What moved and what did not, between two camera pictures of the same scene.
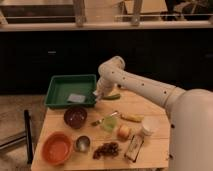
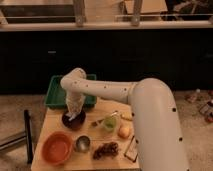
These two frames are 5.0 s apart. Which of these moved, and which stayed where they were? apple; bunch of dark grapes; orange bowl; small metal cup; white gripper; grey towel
Moved: grey towel; white gripper
Stayed: small metal cup; apple; bunch of dark grapes; orange bowl
